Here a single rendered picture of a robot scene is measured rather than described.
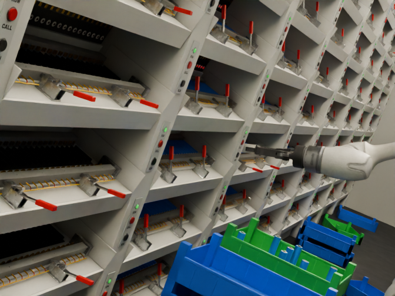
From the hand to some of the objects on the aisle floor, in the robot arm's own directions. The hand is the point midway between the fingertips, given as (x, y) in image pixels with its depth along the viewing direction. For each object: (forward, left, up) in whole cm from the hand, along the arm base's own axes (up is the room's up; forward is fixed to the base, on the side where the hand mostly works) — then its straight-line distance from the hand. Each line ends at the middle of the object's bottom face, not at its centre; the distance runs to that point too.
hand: (247, 148), depth 249 cm
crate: (-37, -126, -52) cm, 141 cm away
